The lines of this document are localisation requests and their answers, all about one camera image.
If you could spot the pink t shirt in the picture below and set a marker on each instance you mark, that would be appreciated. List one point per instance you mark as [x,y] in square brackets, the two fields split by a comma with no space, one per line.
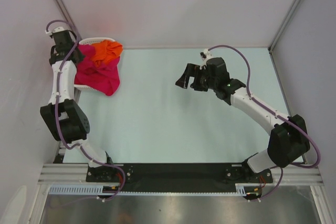
[104,78]

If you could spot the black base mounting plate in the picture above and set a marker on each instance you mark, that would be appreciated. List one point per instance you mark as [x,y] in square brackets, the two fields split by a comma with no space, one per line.
[179,175]

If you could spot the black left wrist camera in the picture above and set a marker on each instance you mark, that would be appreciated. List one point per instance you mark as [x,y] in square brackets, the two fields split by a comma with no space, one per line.
[62,40]

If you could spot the aluminium right corner post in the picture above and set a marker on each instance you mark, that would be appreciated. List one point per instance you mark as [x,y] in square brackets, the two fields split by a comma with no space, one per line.
[284,24]

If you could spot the white slotted cable duct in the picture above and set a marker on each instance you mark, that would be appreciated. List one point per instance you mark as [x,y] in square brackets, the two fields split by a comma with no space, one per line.
[109,190]

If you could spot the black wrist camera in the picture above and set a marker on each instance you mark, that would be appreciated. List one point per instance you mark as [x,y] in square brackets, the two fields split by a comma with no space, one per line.
[62,40]
[216,68]

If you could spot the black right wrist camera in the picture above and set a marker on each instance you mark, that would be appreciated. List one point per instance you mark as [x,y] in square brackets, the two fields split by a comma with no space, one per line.
[216,68]

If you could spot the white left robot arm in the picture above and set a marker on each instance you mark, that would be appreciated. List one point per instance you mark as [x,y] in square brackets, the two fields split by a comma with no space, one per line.
[64,118]

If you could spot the white perforated laundry basket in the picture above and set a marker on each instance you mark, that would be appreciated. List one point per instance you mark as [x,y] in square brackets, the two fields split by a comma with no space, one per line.
[89,41]

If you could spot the aluminium front frame rail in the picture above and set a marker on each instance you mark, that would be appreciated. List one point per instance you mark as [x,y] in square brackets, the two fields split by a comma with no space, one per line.
[76,174]

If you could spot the orange t shirt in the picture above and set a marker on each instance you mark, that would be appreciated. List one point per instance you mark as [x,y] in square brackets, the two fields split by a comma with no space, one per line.
[105,52]

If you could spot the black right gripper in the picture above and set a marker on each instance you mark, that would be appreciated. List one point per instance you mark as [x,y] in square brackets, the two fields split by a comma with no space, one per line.
[191,70]

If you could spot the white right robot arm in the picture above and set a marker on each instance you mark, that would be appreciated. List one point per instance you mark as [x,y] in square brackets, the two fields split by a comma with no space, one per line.
[287,134]

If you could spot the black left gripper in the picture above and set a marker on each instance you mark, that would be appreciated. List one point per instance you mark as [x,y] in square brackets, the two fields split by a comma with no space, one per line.
[80,55]

